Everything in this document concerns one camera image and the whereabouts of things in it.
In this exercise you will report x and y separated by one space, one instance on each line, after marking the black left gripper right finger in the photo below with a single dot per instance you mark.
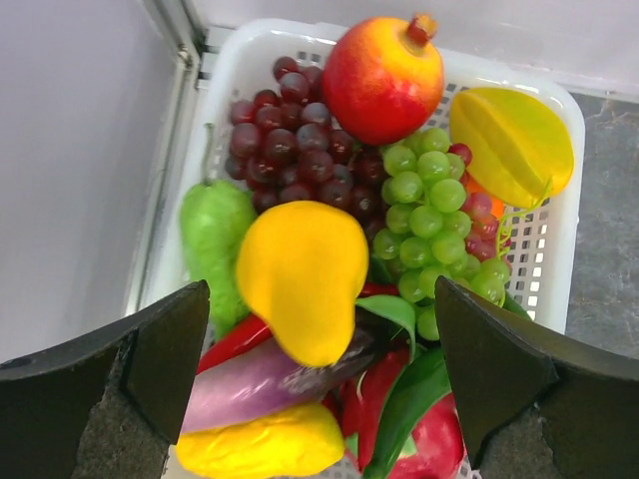
533 403

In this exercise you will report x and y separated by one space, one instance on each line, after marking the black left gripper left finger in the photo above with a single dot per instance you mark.
109 403

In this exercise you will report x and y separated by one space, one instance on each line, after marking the purple eggplant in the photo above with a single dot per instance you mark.
265 380

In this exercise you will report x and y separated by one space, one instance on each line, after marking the green grape bunch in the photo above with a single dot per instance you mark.
426 233

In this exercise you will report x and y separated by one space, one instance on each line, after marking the yellow mango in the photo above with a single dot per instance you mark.
300 441

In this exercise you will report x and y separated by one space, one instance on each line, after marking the yellow pear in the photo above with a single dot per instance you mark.
300 268

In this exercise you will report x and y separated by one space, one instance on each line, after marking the red apple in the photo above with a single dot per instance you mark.
429 439

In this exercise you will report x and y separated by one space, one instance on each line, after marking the red grape bunch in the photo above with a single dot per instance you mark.
485 210

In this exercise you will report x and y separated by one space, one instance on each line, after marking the red chili pepper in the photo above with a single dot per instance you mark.
246 335

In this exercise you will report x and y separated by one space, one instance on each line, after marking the green bumpy pear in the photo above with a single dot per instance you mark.
214 219

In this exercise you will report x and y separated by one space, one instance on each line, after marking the white plastic fruit basket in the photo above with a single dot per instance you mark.
542 239

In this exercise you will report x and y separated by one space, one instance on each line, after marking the yellow starfruit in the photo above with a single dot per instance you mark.
521 151

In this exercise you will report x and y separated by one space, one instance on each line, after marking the dark purple grape bunch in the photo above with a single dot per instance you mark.
286 147

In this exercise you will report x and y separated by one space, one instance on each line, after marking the red pomegranate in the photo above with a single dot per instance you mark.
384 78

